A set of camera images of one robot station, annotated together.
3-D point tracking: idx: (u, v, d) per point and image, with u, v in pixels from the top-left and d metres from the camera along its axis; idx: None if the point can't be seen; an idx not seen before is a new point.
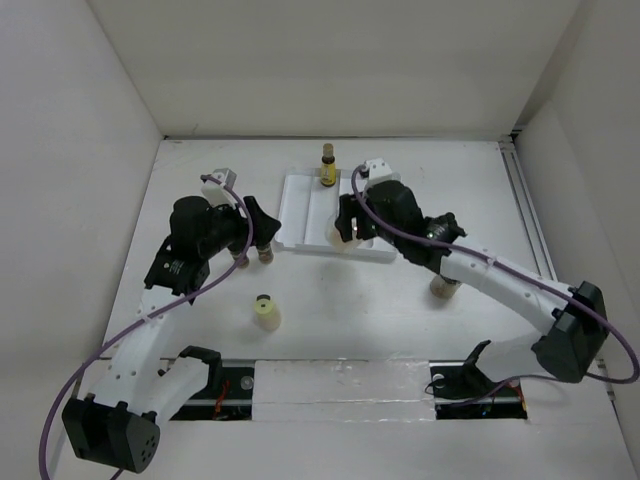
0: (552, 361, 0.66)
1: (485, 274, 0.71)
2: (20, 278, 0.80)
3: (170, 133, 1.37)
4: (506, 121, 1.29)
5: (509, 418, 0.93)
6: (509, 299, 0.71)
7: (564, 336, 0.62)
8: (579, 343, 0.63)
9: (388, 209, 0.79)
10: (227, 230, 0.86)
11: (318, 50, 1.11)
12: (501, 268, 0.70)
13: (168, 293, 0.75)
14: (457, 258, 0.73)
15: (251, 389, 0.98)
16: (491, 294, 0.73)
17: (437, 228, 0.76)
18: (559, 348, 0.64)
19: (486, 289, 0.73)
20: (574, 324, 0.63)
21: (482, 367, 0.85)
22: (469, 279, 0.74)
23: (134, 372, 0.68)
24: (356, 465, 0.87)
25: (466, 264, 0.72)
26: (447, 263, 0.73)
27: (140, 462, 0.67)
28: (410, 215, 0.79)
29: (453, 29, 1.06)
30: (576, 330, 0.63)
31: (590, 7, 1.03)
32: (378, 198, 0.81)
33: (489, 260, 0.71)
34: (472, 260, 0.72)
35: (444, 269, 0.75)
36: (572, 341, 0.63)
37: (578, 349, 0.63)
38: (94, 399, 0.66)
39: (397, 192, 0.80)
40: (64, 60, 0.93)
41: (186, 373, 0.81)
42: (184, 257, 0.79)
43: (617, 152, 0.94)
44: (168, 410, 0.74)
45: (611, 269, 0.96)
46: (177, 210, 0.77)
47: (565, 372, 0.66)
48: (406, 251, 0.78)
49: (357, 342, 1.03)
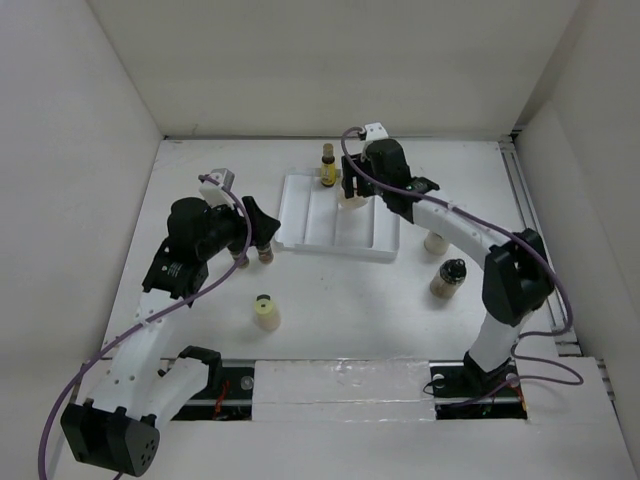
0: (491, 299, 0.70)
1: (444, 218, 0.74)
2: (20, 278, 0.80)
3: (170, 134, 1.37)
4: (506, 121, 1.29)
5: (509, 418, 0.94)
6: (463, 242, 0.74)
7: (496, 267, 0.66)
8: (512, 278, 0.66)
9: (378, 159, 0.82)
10: (226, 231, 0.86)
11: (318, 50, 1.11)
12: (459, 214, 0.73)
13: (167, 297, 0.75)
14: (424, 205, 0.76)
15: (251, 389, 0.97)
16: (449, 238, 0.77)
17: (419, 183, 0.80)
18: (495, 281, 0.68)
19: (447, 234, 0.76)
20: (507, 258, 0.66)
21: (475, 358, 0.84)
22: (434, 226, 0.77)
23: (133, 377, 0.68)
24: (356, 465, 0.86)
25: (430, 210, 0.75)
26: (416, 209, 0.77)
27: (140, 466, 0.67)
28: (397, 169, 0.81)
29: (453, 29, 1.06)
30: (508, 264, 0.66)
31: (589, 7, 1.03)
32: (370, 150, 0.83)
33: (448, 205, 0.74)
34: (435, 207, 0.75)
35: (415, 217, 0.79)
36: (503, 274, 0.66)
37: (511, 284, 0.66)
38: (92, 405, 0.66)
39: (390, 146, 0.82)
40: (63, 60, 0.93)
41: (186, 374, 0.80)
42: (182, 260, 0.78)
43: (617, 152, 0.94)
44: (167, 413, 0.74)
45: (611, 268, 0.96)
46: (175, 212, 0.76)
47: (503, 311, 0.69)
48: (386, 200, 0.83)
49: (357, 342, 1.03)
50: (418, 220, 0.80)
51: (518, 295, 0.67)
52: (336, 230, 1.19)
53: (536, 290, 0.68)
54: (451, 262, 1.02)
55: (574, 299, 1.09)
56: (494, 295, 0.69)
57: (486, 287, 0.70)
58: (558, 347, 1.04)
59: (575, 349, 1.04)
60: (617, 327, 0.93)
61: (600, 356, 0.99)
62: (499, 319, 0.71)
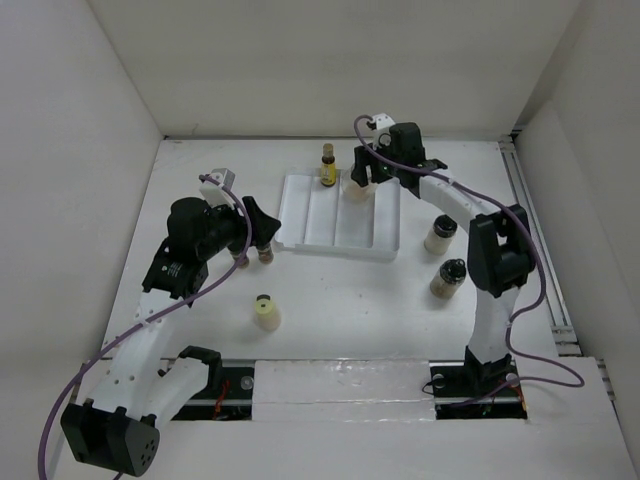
0: (474, 266, 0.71)
1: (445, 192, 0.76)
2: (20, 279, 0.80)
3: (170, 134, 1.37)
4: (506, 121, 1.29)
5: (509, 418, 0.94)
6: (458, 216, 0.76)
7: (477, 232, 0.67)
8: (493, 246, 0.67)
9: (396, 138, 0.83)
10: (226, 231, 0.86)
11: (318, 50, 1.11)
12: (458, 188, 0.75)
13: (166, 296, 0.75)
14: (428, 180, 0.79)
15: (251, 389, 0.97)
16: (448, 213, 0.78)
17: (430, 162, 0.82)
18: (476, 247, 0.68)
19: (445, 208, 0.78)
20: (490, 226, 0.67)
21: (475, 353, 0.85)
22: (436, 200, 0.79)
23: (133, 377, 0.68)
24: (357, 465, 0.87)
25: (432, 184, 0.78)
26: (422, 184, 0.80)
27: (140, 466, 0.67)
28: (412, 149, 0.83)
29: (452, 29, 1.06)
30: (491, 232, 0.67)
31: (589, 7, 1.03)
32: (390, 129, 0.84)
33: (448, 180, 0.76)
34: (438, 181, 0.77)
35: (421, 192, 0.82)
36: (485, 240, 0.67)
37: (491, 252, 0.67)
38: (92, 405, 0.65)
39: (409, 126, 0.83)
40: (63, 61, 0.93)
41: (186, 374, 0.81)
42: (182, 260, 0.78)
43: (617, 152, 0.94)
44: (167, 413, 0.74)
45: (611, 269, 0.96)
46: (174, 212, 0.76)
47: (483, 279, 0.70)
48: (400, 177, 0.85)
49: (358, 341, 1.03)
50: (424, 194, 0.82)
51: (498, 263, 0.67)
52: (336, 229, 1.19)
53: (517, 262, 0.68)
54: (451, 262, 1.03)
55: (574, 298, 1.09)
56: (476, 262, 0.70)
57: (470, 255, 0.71)
58: (558, 347, 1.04)
59: (576, 349, 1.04)
60: (617, 327, 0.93)
61: (600, 356, 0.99)
62: (481, 287, 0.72)
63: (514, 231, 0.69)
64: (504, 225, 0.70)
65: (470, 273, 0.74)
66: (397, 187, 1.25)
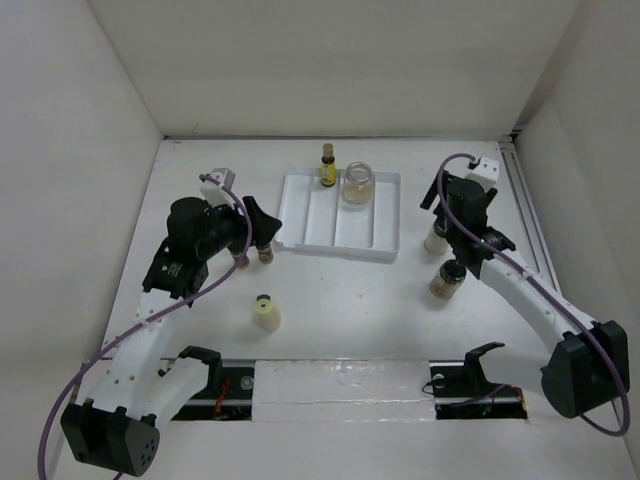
0: (554, 386, 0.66)
1: (517, 285, 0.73)
2: (20, 279, 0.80)
3: (170, 134, 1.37)
4: (507, 121, 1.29)
5: (509, 418, 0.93)
6: (531, 314, 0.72)
7: (566, 357, 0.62)
8: (582, 373, 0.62)
9: (458, 204, 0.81)
10: (227, 230, 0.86)
11: (318, 51, 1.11)
12: (532, 283, 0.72)
13: (166, 296, 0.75)
14: (496, 263, 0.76)
15: (252, 389, 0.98)
16: (516, 304, 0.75)
17: (493, 237, 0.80)
18: (561, 372, 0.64)
19: (514, 299, 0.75)
20: (581, 350, 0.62)
21: (483, 364, 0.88)
22: (502, 288, 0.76)
23: (132, 377, 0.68)
24: (356, 465, 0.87)
25: (501, 272, 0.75)
26: (486, 266, 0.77)
27: (140, 466, 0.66)
28: (475, 218, 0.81)
29: (452, 29, 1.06)
30: (581, 358, 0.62)
31: (589, 7, 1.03)
32: (452, 194, 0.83)
33: (522, 273, 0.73)
34: (509, 270, 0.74)
35: (482, 273, 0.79)
36: (574, 367, 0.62)
37: (578, 380, 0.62)
38: (92, 405, 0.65)
39: (473, 193, 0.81)
40: (64, 62, 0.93)
41: (186, 374, 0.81)
42: (182, 260, 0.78)
43: (617, 153, 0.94)
44: (167, 413, 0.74)
45: (611, 269, 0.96)
46: (173, 212, 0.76)
47: (563, 403, 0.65)
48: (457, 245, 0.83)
49: (358, 341, 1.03)
50: (485, 276, 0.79)
51: (585, 391, 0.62)
52: (336, 230, 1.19)
53: (604, 392, 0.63)
54: (451, 262, 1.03)
55: (574, 299, 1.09)
56: (558, 384, 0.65)
57: (551, 374, 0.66)
58: None
59: None
60: None
61: None
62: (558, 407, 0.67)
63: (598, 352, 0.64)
64: None
65: (546, 390, 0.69)
66: (397, 187, 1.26)
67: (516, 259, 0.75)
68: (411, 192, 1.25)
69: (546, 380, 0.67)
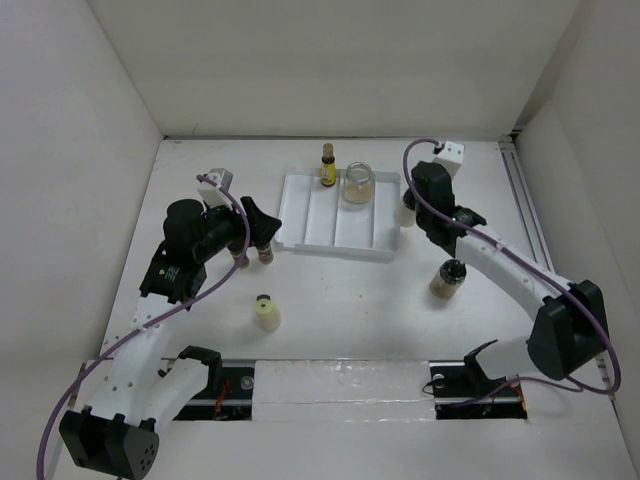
0: (541, 352, 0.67)
1: (492, 258, 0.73)
2: (20, 280, 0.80)
3: (170, 133, 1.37)
4: (507, 121, 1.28)
5: (509, 418, 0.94)
6: (510, 284, 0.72)
7: (549, 321, 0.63)
8: (566, 334, 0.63)
9: (424, 187, 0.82)
10: (225, 232, 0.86)
11: (318, 50, 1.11)
12: (508, 255, 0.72)
13: (164, 302, 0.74)
14: (470, 240, 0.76)
15: (252, 389, 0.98)
16: (496, 277, 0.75)
17: (465, 215, 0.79)
18: (545, 336, 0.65)
19: (493, 273, 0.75)
20: (563, 312, 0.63)
21: (479, 360, 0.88)
22: (478, 263, 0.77)
23: (130, 384, 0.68)
24: (356, 464, 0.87)
25: (476, 248, 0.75)
26: (461, 244, 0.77)
27: (140, 471, 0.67)
28: (443, 199, 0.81)
29: (452, 29, 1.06)
30: (564, 320, 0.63)
31: (589, 8, 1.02)
32: (418, 176, 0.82)
33: (497, 245, 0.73)
34: (483, 244, 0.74)
35: (458, 251, 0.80)
36: (558, 329, 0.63)
37: (563, 342, 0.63)
38: (90, 412, 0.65)
39: (436, 173, 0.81)
40: (64, 62, 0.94)
41: (186, 375, 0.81)
42: (179, 264, 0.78)
43: (618, 153, 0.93)
44: (166, 416, 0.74)
45: (611, 269, 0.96)
46: (169, 216, 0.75)
47: (552, 367, 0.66)
48: (431, 229, 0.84)
49: (358, 341, 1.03)
50: (461, 253, 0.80)
51: (570, 352, 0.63)
52: (336, 230, 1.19)
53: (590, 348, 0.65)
54: (451, 262, 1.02)
55: None
56: (543, 347, 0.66)
57: (535, 337, 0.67)
58: None
59: None
60: (616, 327, 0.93)
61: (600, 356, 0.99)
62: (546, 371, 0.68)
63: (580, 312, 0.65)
64: None
65: (532, 355, 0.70)
66: (397, 187, 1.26)
67: (487, 232, 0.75)
68: None
69: (532, 348, 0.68)
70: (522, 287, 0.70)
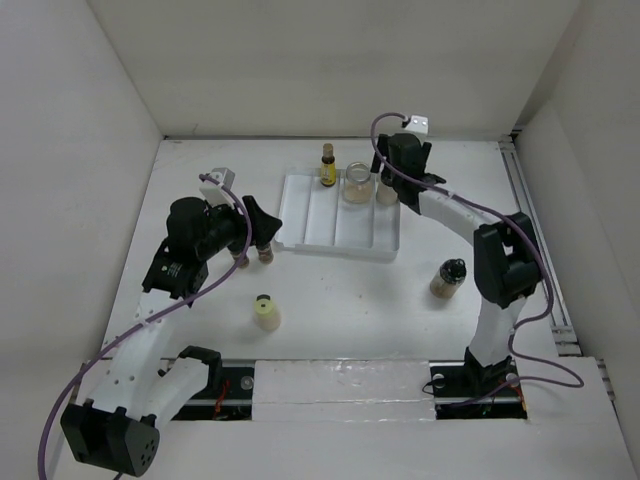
0: (483, 278, 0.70)
1: (444, 205, 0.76)
2: (19, 280, 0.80)
3: (170, 133, 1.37)
4: (507, 121, 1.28)
5: (508, 417, 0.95)
6: (459, 227, 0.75)
7: (483, 242, 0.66)
8: (498, 257, 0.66)
9: (396, 152, 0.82)
10: (226, 230, 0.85)
11: (318, 50, 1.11)
12: (458, 201, 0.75)
13: (166, 297, 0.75)
14: (427, 193, 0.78)
15: (252, 389, 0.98)
16: (449, 224, 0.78)
17: (430, 178, 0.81)
18: (482, 259, 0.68)
19: (447, 221, 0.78)
20: (495, 235, 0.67)
21: (472, 350, 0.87)
22: (435, 213, 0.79)
23: (132, 378, 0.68)
24: (356, 465, 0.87)
25: (431, 198, 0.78)
26: (421, 198, 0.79)
27: (139, 466, 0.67)
28: (412, 165, 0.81)
29: (452, 30, 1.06)
30: (495, 243, 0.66)
31: (589, 8, 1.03)
32: (390, 142, 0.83)
33: (448, 193, 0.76)
34: (437, 194, 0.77)
35: (421, 208, 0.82)
36: (490, 251, 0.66)
37: (497, 262, 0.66)
38: (92, 405, 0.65)
39: (406, 139, 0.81)
40: (64, 61, 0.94)
41: (187, 373, 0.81)
42: (182, 260, 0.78)
43: (618, 152, 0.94)
44: (167, 413, 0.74)
45: (611, 269, 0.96)
46: (172, 212, 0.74)
47: (493, 290, 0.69)
48: (399, 193, 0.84)
49: (358, 340, 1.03)
50: (424, 209, 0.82)
51: (506, 272, 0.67)
52: (336, 229, 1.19)
53: (526, 271, 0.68)
54: (451, 262, 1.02)
55: (574, 299, 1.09)
56: (483, 272, 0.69)
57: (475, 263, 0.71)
58: (558, 346, 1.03)
59: (576, 349, 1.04)
60: (617, 326, 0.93)
61: (600, 356, 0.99)
62: (491, 299, 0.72)
63: (517, 239, 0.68)
64: (508, 234, 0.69)
65: (477, 283, 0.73)
66: None
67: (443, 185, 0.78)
68: None
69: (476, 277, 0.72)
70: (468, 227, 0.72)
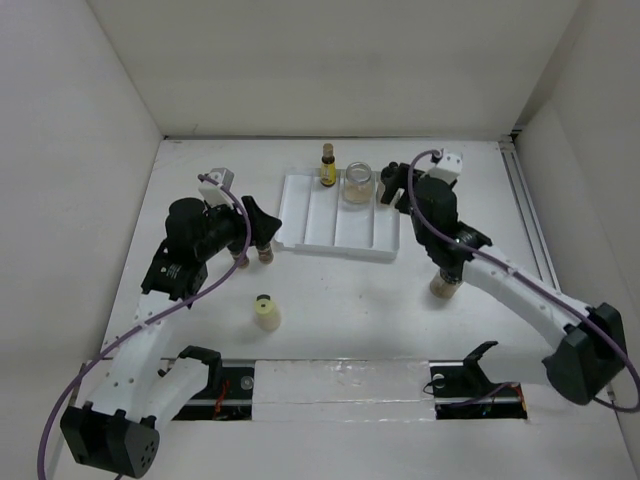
0: (562, 379, 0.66)
1: (504, 282, 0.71)
2: (19, 280, 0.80)
3: (170, 133, 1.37)
4: (507, 121, 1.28)
5: (508, 418, 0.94)
6: (524, 309, 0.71)
7: (572, 350, 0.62)
8: (589, 362, 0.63)
9: (427, 207, 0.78)
10: (226, 231, 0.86)
11: (318, 50, 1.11)
12: (522, 280, 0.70)
13: (166, 299, 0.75)
14: (477, 263, 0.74)
15: (252, 389, 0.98)
16: (508, 302, 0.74)
17: (468, 235, 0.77)
18: (567, 365, 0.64)
19: (504, 297, 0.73)
20: (584, 340, 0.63)
21: (483, 365, 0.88)
22: (488, 286, 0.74)
23: (132, 380, 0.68)
24: (355, 465, 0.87)
25: (486, 271, 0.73)
26: (469, 268, 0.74)
27: (139, 467, 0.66)
28: (447, 219, 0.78)
29: (451, 30, 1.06)
30: (587, 348, 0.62)
31: (589, 8, 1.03)
32: (420, 194, 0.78)
33: (508, 269, 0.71)
34: (493, 268, 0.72)
35: (464, 273, 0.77)
36: (580, 358, 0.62)
37: (585, 369, 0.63)
38: (91, 408, 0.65)
39: (440, 192, 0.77)
40: (64, 62, 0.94)
41: (187, 373, 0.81)
42: (181, 261, 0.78)
43: (618, 152, 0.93)
44: (167, 414, 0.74)
45: (612, 269, 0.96)
46: (171, 213, 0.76)
47: (575, 393, 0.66)
48: (432, 250, 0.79)
49: (357, 341, 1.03)
50: (466, 275, 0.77)
51: (593, 377, 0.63)
52: (336, 229, 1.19)
53: (610, 371, 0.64)
54: None
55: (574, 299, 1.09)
56: (564, 375, 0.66)
57: (552, 359, 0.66)
58: None
59: None
60: None
61: None
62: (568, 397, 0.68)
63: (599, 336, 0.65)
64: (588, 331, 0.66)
65: (550, 379, 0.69)
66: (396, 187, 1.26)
67: (495, 254, 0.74)
68: None
69: (553, 376, 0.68)
70: (541, 315, 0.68)
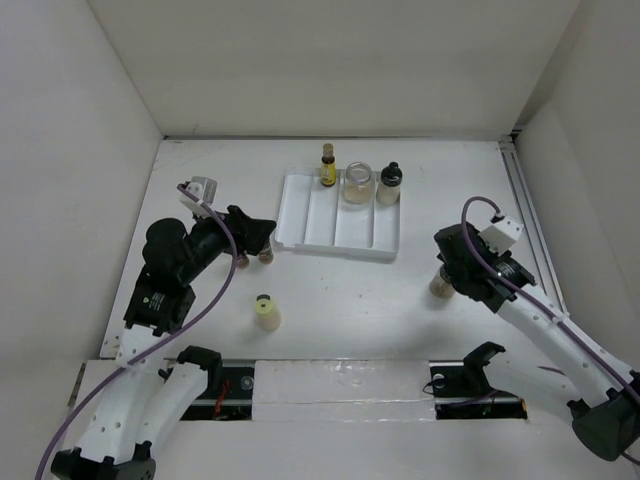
0: (592, 436, 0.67)
1: (546, 331, 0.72)
2: (19, 281, 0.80)
3: (170, 133, 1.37)
4: (507, 121, 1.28)
5: (508, 417, 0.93)
6: (563, 363, 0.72)
7: (612, 414, 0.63)
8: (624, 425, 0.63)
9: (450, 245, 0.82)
10: (210, 252, 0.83)
11: (317, 50, 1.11)
12: (566, 333, 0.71)
13: (150, 335, 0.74)
14: (518, 303, 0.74)
15: (251, 389, 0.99)
16: (546, 351, 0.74)
17: (504, 265, 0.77)
18: (603, 426, 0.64)
19: (543, 345, 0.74)
20: (622, 406, 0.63)
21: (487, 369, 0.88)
22: (525, 328, 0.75)
23: (119, 424, 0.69)
24: (355, 464, 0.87)
25: (527, 315, 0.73)
26: (507, 307, 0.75)
27: None
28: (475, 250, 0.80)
29: (451, 30, 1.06)
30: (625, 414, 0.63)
31: (589, 7, 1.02)
32: (444, 236, 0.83)
33: (554, 319, 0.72)
34: (536, 313, 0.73)
35: (501, 310, 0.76)
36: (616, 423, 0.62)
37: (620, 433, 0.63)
38: (80, 453, 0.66)
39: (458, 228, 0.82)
40: (64, 63, 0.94)
41: (183, 385, 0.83)
42: (164, 290, 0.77)
43: (619, 152, 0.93)
44: (162, 434, 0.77)
45: (612, 269, 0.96)
46: (149, 242, 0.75)
47: (604, 450, 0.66)
48: (470, 289, 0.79)
49: (357, 342, 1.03)
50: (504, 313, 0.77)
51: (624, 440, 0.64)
52: (336, 230, 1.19)
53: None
54: None
55: (574, 299, 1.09)
56: (595, 434, 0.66)
57: (585, 418, 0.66)
58: None
59: None
60: (618, 326, 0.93)
61: None
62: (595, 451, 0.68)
63: None
64: None
65: (577, 432, 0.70)
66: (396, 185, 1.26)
67: (540, 300, 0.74)
68: (411, 191, 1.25)
69: (581, 430, 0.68)
70: (581, 372, 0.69)
